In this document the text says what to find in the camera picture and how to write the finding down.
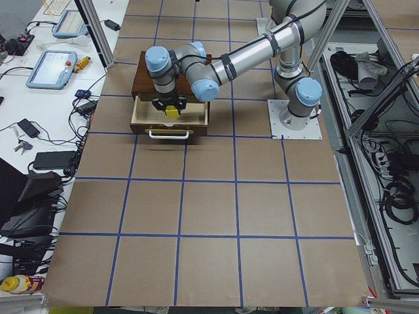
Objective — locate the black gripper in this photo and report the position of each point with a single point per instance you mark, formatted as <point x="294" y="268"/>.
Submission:
<point x="165" y="99"/>

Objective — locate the yellow block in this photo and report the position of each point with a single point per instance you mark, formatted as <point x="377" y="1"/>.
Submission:
<point x="172" y="112"/>

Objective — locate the dark wooden drawer box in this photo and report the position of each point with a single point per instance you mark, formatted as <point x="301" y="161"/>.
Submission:
<point x="146" y="119"/>

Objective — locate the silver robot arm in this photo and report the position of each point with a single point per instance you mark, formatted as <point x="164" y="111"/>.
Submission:
<point x="294" y="23"/>

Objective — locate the yellow screwdriver tool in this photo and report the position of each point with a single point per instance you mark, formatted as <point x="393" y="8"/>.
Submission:
<point x="82" y="64"/>

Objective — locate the black power adapter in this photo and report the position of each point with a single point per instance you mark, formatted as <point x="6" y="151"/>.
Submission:
<point x="112" y="25"/>

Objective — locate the near blue teach pendant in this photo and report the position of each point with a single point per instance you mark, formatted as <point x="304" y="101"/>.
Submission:
<point x="52" y="70"/>

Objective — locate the blue teach pendant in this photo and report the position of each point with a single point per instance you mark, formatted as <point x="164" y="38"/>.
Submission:
<point x="52" y="70"/>
<point x="70" y="25"/>

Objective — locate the far blue teach pendant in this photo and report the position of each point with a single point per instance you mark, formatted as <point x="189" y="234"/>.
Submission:
<point x="70" y="25"/>

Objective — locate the black laptop brick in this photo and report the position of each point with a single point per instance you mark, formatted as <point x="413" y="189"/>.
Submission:
<point x="53" y="160"/>

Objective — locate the black smartphone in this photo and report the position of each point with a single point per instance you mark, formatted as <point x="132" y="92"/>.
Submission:
<point x="28" y="128"/>

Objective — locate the keys bunch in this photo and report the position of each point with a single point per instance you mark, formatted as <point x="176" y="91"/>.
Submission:
<point x="23" y="146"/>

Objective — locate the yellow bottle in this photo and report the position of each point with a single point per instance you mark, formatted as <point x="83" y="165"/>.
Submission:
<point x="19" y="284"/>

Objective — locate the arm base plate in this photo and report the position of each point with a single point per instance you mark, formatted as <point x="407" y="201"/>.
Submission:
<point x="285" y="126"/>
<point x="265" y="25"/>

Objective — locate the aluminium frame post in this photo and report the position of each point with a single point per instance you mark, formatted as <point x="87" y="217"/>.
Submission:
<point x="92" y="22"/>

